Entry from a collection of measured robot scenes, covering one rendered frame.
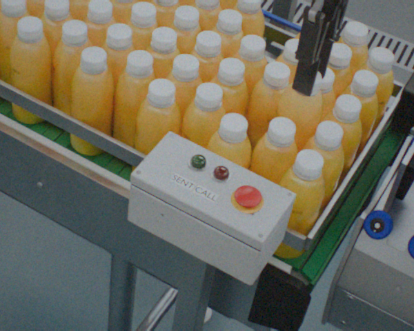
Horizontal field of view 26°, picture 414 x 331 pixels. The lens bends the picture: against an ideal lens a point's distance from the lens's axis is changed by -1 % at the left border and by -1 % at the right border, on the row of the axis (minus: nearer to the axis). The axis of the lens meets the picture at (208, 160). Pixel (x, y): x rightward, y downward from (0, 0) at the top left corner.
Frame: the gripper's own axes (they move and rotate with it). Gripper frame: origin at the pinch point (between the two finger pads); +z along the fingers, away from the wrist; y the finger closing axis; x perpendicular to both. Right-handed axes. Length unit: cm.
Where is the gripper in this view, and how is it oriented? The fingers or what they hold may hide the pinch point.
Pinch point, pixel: (312, 65)
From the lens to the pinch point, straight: 130.2
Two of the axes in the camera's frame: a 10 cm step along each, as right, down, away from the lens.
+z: -1.1, 6.8, 7.3
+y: 4.9, -6.0, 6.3
